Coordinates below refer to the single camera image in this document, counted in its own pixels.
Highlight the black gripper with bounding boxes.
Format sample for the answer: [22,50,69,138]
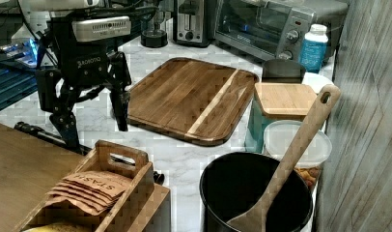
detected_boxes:
[36,15,131,150]

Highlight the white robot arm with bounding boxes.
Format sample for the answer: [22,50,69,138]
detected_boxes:
[20,0,131,151]

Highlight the brown tea bags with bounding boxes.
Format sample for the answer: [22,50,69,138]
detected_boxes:
[45,171,132,216]

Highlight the wooden tea bag caddy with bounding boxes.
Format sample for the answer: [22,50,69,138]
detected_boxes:
[15,140,154,232]

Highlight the black glass french press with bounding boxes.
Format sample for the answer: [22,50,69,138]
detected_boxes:
[141,9,168,48]

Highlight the wooden cutting board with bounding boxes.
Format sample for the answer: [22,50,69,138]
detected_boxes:
[127,57,258,147]

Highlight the black two-slot toaster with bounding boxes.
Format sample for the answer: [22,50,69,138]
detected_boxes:
[173,0,210,47]

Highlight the black utensil holder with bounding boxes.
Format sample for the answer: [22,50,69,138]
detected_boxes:
[199,152,313,232]

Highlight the teal canister wooden lid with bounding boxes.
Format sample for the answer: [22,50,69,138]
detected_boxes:
[244,82,317,153]

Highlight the clear jar white lid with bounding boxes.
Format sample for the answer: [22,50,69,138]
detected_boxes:
[263,120,333,193]

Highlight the silver toaster oven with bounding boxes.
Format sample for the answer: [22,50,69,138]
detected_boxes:
[215,0,349,61]

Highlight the wooden spoon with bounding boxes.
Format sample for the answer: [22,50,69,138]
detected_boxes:
[227,84,341,232]

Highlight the blue bottle white cap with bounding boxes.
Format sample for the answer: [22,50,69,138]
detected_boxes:
[298,24,328,73]

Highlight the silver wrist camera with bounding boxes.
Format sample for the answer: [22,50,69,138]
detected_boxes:
[71,16,131,43]

